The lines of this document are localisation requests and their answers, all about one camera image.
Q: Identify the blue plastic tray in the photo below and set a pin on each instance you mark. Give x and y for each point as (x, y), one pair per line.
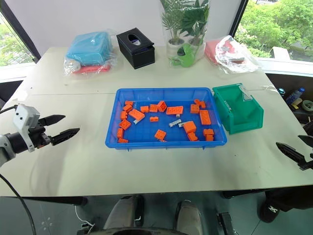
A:
(144, 134)

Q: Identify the pink folded cloth pack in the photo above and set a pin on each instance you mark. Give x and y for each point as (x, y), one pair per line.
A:
(210, 51)

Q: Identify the black shoe with white logo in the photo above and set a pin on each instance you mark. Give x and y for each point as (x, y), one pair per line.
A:
(269, 210)

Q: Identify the grey round bowl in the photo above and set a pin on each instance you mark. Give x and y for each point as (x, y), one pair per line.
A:
(308, 104)

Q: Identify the small orange block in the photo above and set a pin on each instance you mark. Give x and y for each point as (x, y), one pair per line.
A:
(209, 137)
(154, 119)
(127, 108)
(153, 108)
(144, 109)
(120, 132)
(193, 136)
(123, 140)
(202, 104)
(197, 101)
(124, 115)
(208, 132)
(129, 103)

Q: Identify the black tissue box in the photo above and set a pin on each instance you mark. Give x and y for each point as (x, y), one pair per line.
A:
(141, 55)

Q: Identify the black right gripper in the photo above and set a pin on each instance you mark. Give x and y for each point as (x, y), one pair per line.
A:
(309, 165)

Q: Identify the crumpled clear plastic bag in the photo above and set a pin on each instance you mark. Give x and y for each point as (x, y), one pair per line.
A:
(240, 62)

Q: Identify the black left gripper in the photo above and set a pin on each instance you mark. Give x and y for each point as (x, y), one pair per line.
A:
(39, 138)

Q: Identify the long orange block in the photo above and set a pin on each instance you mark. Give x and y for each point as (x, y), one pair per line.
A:
(175, 110)
(205, 117)

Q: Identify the square orange block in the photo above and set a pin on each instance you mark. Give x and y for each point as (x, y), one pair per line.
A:
(162, 106)
(125, 124)
(160, 134)
(194, 108)

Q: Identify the grey rounded foot cover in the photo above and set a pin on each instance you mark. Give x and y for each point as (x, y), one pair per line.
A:
(123, 213)
(189, 218)

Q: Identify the black window frame post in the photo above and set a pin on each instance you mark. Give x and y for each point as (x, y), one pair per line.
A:
(238, 19)
(19, 27)

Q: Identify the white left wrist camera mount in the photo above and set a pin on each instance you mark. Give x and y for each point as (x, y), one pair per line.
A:
(23, 117)

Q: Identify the green plastic bin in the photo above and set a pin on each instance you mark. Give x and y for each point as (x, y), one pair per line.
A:
(244, 115)

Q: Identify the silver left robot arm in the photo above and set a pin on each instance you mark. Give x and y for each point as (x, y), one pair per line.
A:
(14, 144)

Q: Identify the plastic water bottle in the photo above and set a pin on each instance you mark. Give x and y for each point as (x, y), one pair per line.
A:
(294, 95)

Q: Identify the green watering can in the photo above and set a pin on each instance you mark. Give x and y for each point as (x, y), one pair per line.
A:
(187, 57)

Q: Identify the large orange block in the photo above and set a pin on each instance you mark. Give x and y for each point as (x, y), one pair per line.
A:
(136, 114)
(189, 126)

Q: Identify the blue folded cloth pack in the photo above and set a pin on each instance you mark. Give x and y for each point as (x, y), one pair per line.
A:
(88, 47)

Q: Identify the broadleaf plant in white pot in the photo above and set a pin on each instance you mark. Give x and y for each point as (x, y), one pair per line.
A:
(196, 24)

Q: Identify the red folded cloth pack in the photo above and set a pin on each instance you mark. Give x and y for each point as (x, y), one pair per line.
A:
(91, 69)

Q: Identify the white chair back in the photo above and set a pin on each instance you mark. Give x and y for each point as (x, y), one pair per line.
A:
(280, 52)

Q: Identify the palm plant in white pot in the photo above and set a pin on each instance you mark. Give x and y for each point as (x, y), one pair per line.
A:
(174, 45)

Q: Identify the clear label card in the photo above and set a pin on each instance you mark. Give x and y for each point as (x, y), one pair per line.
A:
(246, 94)

